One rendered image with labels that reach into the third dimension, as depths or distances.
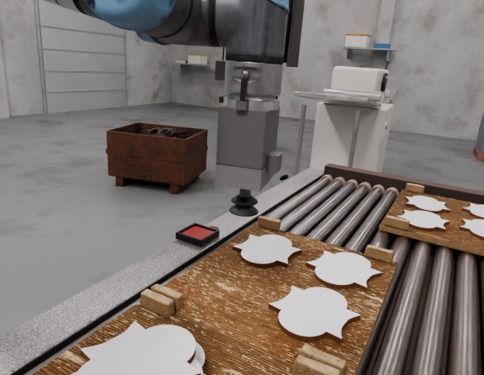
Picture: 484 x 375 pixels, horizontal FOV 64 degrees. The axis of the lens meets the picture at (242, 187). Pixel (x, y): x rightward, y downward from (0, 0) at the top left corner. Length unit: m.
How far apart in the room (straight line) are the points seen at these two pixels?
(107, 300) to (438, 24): 9.90
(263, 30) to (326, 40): 10.16
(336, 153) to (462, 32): 6.38
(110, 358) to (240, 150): 0.29
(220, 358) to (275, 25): 0.44
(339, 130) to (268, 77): 3.84
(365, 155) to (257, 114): 3.85
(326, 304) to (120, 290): 0.37
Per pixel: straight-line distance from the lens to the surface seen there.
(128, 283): 0.78
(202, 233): 0.94
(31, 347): 0.68
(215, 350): 0.59
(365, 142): 4.29
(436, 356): 0.71
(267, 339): 0.62
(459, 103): 10.22
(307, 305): 0.69
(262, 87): 0.49
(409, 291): 0.85
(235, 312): 0.67
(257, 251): 0.83
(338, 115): 4.31
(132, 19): 0.38
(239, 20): 0.50
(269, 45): 0.49
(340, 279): 0.78
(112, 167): 4.26
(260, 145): 0.49
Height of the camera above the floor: 1.32
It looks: 18 degrees down
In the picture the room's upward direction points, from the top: 4 degrees clockwise
